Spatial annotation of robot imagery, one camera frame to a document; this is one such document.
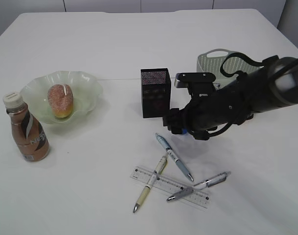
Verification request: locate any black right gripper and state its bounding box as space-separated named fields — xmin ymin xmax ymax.
xmin=162 ymin=99 xmax=227 ymax=141

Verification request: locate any clear plastic ruler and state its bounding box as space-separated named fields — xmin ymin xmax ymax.
xmin=130 ymin=166 xmax=210 ymax=209

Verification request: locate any sugared bread loaf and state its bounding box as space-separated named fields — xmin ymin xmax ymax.
xmin=47 ymin=84 xmax=73 ymax=118

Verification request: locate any brown Nescafe coffee bottle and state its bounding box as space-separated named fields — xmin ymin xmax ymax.
xmin=2 ymin=92 xmax=49 ymax=162

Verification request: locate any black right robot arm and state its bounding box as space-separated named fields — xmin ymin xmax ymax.
xmin=162 ymin=52 xmax=298 ymax=141

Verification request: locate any blue grip pen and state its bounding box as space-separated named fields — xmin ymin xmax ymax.
xmin=155 ymin=133 xmax=194 ymax=182

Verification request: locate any green woven plastic basket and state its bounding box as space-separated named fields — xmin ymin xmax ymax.
xmin=196 ymin=48 xmax=260 ymax=82

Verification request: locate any black mesh pen holder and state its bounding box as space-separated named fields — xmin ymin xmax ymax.
xmin=140 ymin=68 xmax=171 ymax=118

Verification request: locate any cream grip pen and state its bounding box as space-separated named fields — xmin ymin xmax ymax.
xmin=133 ymin=154 xmax=167 ymax=213

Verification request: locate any grey grip pen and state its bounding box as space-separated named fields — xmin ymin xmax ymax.
xmin=166 ymin=171 xmax=231 ymax=202

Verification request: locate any green wavy glass plate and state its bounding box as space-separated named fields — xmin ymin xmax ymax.
xmin=20 ymin=71 xmax=103 ymax=124

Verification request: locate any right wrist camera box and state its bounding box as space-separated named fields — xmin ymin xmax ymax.
xmin=174 ymin=72 xmax=216 ymax=98

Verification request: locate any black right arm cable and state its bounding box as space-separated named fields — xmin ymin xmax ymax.
xmin=219 ymin=52 xmax=264 ymax=79

